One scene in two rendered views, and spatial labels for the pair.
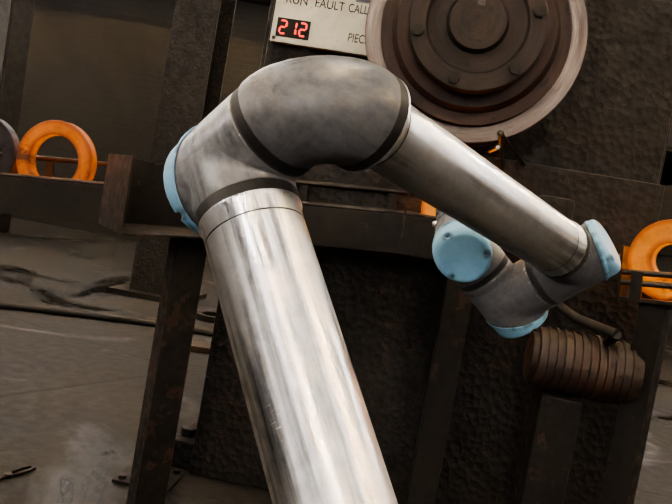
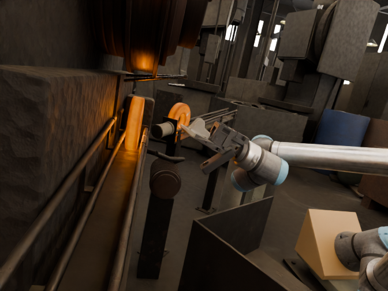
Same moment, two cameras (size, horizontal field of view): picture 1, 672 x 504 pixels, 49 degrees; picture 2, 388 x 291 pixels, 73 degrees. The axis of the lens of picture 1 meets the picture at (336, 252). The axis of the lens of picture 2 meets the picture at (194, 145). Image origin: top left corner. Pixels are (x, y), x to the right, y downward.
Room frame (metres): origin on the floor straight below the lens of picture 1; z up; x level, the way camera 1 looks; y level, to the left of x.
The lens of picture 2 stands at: (1.66, 0.54, 0.90)
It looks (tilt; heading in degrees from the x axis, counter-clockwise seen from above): 14 degrees down; 254
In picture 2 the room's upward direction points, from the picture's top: 12 degrees clockwise
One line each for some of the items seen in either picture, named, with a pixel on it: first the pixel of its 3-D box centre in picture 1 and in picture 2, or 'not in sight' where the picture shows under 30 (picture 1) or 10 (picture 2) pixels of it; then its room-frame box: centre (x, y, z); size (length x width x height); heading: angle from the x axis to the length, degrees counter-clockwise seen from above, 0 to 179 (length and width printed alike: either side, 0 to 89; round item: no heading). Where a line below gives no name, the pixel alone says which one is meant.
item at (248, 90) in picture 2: not in sight; (249, 109); (-0.61, -4.11, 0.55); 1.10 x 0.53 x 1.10; 104
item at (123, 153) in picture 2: not in sight; (131, 150); (1.63, -0.23, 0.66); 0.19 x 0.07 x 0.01; 84
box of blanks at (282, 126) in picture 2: not in sight; (247, 132); (0.10, -2.52, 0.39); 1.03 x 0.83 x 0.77; 9
